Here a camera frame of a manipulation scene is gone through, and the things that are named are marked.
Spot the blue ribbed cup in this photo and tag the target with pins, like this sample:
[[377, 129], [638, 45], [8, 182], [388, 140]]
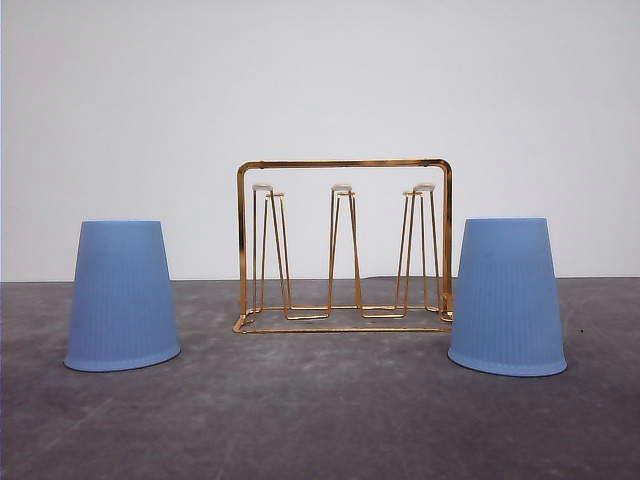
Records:
[[121, 314], [506, 315]]

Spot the gold wire cup rack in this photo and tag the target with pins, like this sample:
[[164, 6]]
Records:
[[348, 245]]

